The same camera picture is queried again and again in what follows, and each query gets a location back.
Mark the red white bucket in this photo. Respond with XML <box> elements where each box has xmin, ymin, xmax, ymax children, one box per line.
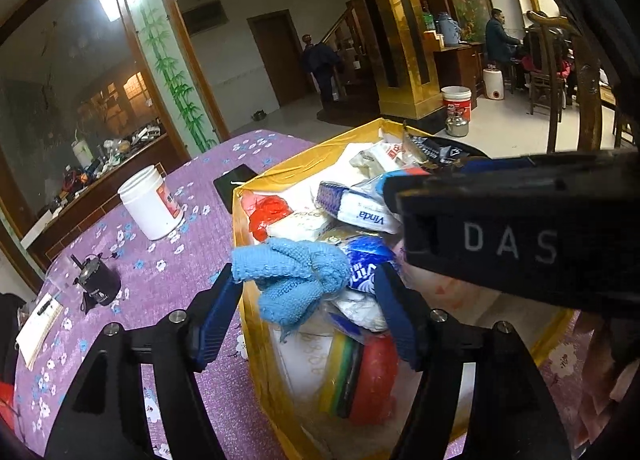
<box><xmin>442</xmin><ymin>86</ymin><xmax>472</xmax><ymax>121</ymax></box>

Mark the multicolour sponge pack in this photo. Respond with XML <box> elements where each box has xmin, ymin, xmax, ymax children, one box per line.
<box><xmin>318</xmin><ymin>333</ymin><xmax>399</xmax><ymax>425</ymax></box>

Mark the wooden chair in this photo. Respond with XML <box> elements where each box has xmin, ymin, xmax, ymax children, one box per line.
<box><xmin>526</xmin><ymin>10</ymin><xmax>603</xmax><ymax>154</ymax></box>

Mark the yellow cardboard box tray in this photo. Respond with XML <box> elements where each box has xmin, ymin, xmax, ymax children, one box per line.
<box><xmin>232</xmin><ymin>120</ymin><xmax>570</xmax><ymax>459</ymax></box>

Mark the white plastic jar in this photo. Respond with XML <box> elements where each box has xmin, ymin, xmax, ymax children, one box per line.
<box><xmin>117</xmin><ymin>165</ymin><xmax>183</xmax><ymax>241</ymax></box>

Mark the black foil snack bag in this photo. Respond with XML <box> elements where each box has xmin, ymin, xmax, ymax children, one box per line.
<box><xmin>401</xmin><ymin>124</ymin><xmax>489</xmax><ymax>174</ymax></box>

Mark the black pen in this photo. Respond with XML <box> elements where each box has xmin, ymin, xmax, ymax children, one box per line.
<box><xmin>37</xmin><ymin>298</ymin><xmax>54</xmax><ymax>316</ymax></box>

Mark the blue floral tissue pack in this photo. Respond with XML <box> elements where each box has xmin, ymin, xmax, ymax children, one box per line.
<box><xmin>316</xmin><ymin>173</ymin><xmax>401</xmax><ymax>235</ymax></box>

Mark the seated person dark jacket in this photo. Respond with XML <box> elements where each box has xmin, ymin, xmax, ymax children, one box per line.
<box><xmin>485</xmin><ymin>8</ymin><xmax>526</xmax><ymax>90</ymax></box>

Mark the white floral tissue pack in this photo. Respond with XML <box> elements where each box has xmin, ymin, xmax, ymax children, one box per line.
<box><xmin>267</xmin><ymin>211</ymin><xmax>333</xmax><ymax>241</ymax></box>

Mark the red plastic bag bundle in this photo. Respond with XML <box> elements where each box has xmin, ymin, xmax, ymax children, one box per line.
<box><xmin>241</xmin><ymin>191</ymin><xmax>293</xmax><ymax>242</ymax></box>

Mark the blue vinda tissue pack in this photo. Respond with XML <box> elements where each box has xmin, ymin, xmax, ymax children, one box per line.
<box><xmin>333</xmin><ymin>235</ymin><xmax>398</xmax><ymax>333</ymax></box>

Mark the white face tissue pack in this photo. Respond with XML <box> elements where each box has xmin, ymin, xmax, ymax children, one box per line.
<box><xmin>269</xmin><ymin>310</ymin><xmax>334</xmax><ymax>402</ymax></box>

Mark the white red printed bag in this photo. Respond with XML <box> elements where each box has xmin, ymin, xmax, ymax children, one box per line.
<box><xmin>367</xmin><ymin>140</ymin><xmax>413</xmax><ymax>172</ymax></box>

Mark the black cylindrical motor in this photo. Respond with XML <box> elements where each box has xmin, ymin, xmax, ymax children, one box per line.
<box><xmin>70</xmin><ymin>254</ymin><xmax>120</xmax><ymax>314</ymax></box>

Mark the black smartphone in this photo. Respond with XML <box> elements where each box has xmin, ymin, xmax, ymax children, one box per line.
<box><xmin>213</xmin><ymin>164</ymin><xmax>257</xmax><ymax>214</ymax></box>

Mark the white floor container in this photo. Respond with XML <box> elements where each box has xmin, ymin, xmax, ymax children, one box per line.
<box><xmin>483</xmin><ymin>68</ymin><xmax>504</xmax><ymax>100</ymax></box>

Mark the white paper notebook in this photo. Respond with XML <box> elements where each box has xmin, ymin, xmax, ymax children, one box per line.
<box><xmin>16</xmin><ymin>293</ymin><xmax>63</xmax><ymax>370</ymax></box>

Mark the blue knitted cloth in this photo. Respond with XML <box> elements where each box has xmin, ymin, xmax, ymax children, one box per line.
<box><xmin>231</xmin><ymin>238</ymin><xmax>350</xmax><ymax>330</ymax></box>

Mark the standing person in black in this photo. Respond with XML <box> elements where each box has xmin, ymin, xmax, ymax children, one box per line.
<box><xmin>302</xmin><ymin>34</ymin><xmax>340</xmax><ymax>107</ymax></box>

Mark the metal kettle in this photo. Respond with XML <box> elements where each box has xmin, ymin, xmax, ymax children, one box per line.
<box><xmin>446</xmin><ymin>113</ymin><xmax>469</xmax><ymax>138</ymax></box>

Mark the purple floral tablecloth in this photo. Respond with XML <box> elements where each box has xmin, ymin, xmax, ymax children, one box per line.
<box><xmin>12</xmin><ymin>128</ymin><xmax>597</xmax><ymax>460</ymax></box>

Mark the pink tissue pack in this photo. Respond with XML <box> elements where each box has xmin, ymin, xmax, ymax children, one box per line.
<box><xmin>401</xmin><ymin>262</ymin><xmax>500</xmax><ymax>324</ymax></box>

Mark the person right hand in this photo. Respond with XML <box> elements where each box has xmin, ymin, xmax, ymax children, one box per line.
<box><xmin>574</xmin><ymin>313</ymin><xmax>639</xmax><ymax>447</ymax></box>

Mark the red gift bag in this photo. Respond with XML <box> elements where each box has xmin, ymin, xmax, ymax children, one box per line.
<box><xmin>0</xmin><ymin>382</ymin><xmax>14</xmax><ymax>430</ymax></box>

